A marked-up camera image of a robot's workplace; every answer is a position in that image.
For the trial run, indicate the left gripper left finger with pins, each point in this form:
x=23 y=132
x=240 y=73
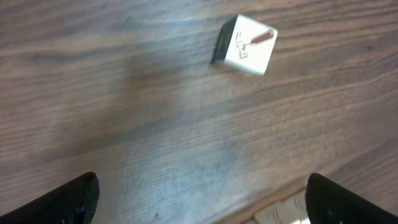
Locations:
x=72 y=203

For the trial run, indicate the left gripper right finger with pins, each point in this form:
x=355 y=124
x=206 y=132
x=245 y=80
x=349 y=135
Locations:
x=329 y=203

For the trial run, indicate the acorn picture wooden block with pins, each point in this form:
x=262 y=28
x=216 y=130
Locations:
x=295 y=206

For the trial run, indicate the number two wooden block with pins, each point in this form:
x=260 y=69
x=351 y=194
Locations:
x=279 y=213

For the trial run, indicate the hammer picture wooden block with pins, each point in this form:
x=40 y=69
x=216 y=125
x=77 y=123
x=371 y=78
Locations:
x=245 y=44

